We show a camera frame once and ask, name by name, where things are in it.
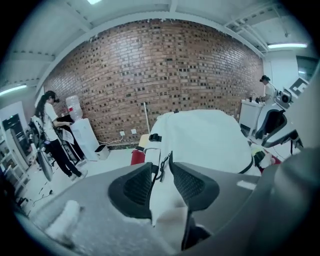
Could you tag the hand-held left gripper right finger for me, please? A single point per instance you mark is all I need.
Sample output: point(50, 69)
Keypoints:
point(195, 185)

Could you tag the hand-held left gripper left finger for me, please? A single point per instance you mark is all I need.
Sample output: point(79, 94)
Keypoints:
point(132, 190)

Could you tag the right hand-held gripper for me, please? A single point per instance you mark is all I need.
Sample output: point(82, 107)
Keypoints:
point(310, 112)

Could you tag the white cabinet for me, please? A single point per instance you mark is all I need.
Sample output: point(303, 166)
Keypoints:
point(250, 117)

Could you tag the white waste bin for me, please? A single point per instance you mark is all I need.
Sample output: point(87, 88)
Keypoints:
point(102, 152)

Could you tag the beige wooden board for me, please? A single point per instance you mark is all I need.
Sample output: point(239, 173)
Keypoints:
point(144, 141)

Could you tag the white water dispenser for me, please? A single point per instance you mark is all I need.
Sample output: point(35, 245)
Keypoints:
point(83, 140)

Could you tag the rolled white towel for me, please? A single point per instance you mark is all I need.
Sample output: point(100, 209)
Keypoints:
point(63, 220)

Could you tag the ceiling tube light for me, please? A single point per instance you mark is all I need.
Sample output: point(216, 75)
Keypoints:
point(12, 90)
point(94, 1)
point(287, 45)

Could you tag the clear water bottle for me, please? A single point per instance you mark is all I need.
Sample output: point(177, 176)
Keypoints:
point(74, 107)

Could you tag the white storage shelf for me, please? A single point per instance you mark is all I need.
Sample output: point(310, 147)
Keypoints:
point(12, 162)

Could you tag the white wall socket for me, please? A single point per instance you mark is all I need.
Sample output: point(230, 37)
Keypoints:
point(134, 131)
point(122, 133)

